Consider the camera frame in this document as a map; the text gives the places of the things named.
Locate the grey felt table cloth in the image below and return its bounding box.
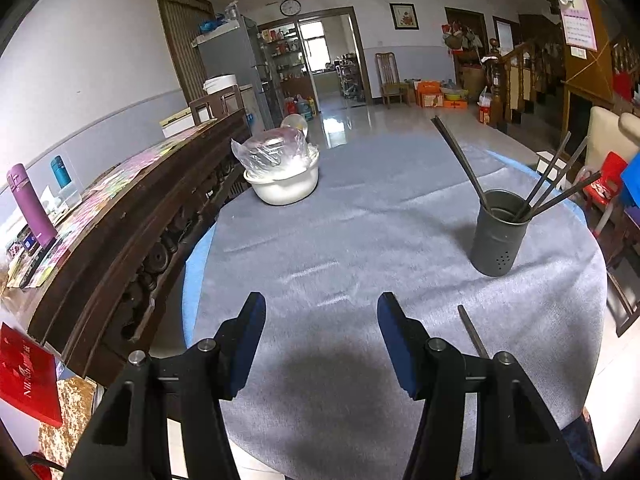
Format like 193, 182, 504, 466
193, 133, 606, 479

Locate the grey refrigerator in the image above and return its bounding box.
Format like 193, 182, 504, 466
192, 15, 283, 129

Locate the round wall clock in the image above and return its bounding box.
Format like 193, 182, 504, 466
279, 0, 302, 18

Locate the white round electric fan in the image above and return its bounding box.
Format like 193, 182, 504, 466
280, 113, 308, 138

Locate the grey metal utensil holder cup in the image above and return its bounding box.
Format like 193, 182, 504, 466
470, 190, 530, 278

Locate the teal thermos bottle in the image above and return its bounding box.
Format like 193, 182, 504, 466
50, 155, 72, 188

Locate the wooden stair railing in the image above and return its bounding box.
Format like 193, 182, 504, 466
478, 38, 565, 132

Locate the framed wall picture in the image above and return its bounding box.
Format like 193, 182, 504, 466
390, 3, 419, 30

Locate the white rice cooker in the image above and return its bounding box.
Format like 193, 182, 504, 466
203, 74, 238, 94

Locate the purple thermos bottle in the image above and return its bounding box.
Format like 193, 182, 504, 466
6, 164, 58, 247

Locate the clear plastic bag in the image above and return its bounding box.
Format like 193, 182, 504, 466
231, 127, 312, 181

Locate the small white stool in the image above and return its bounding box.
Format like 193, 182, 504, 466
536, 151, 568, 191

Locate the blue jacket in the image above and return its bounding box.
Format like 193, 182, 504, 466
620, 153, 640, 208

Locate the beige sofa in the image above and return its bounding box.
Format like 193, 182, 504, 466
584, 106, 640, 172

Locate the orange cardboard box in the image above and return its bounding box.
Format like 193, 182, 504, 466
414, 80, 444, 108

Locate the wooden chair by doorway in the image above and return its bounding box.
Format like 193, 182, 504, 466
374, 52, 409, 106

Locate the wall calendar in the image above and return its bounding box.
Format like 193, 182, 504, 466
558, 0, 598, 51

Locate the dark chopstick six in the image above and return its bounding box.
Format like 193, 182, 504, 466
457, 304, 490, 360

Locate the red plastic child chair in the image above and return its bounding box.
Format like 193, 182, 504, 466
582, 152, 628, 238

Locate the white chest freezer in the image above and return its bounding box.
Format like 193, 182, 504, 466
220, 84, 265, 134

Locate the red book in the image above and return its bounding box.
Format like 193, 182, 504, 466
0, 323, 63, 428

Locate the white plastic bowl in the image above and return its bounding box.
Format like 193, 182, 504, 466
243, 148, 320, 206

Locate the dark chopstick three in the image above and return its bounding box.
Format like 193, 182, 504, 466
522, 138, 588, 221

